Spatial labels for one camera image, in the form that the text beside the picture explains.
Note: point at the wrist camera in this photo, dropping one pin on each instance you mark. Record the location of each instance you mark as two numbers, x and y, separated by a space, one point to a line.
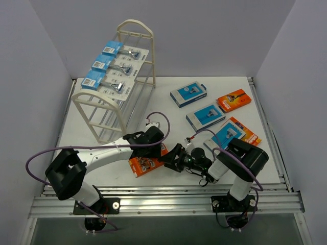
188 144
149 124

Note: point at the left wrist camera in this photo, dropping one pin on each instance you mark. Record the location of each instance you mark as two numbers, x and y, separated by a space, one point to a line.
149 124

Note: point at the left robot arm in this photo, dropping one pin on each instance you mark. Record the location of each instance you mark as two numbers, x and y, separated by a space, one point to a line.
67 171

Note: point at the upper blue Harry's box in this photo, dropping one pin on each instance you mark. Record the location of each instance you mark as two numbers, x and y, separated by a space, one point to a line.
188 94

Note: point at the blue harry's box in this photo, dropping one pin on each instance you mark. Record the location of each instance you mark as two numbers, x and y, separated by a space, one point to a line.
228 131
188 94
205 117

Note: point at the cream metal-rod shelf rack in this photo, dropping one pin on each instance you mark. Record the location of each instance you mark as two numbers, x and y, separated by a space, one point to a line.
106 118

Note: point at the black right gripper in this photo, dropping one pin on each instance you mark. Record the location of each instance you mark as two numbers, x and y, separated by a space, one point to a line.
177 156

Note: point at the blue Gillette razor blister pack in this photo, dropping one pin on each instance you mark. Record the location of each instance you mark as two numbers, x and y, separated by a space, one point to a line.
120 51

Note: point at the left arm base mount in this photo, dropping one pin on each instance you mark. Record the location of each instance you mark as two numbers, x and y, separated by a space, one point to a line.
104 206

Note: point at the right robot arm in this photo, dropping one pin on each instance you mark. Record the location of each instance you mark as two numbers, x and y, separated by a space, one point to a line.
241 158

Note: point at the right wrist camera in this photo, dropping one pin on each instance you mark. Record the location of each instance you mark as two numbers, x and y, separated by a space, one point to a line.
188 144

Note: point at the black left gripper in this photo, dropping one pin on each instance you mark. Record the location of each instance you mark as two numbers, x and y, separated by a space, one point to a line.
147 152

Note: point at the lower blue Harry's box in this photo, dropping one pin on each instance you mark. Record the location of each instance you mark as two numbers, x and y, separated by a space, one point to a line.
205 117

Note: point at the aluminium rail frame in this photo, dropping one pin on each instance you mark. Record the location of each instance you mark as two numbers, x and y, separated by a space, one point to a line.
164 192

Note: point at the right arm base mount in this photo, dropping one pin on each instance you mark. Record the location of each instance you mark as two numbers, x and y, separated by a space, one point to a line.
226 203

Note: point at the orange Gillette Fusion box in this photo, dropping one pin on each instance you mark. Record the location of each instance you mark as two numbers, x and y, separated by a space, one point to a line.
142 166

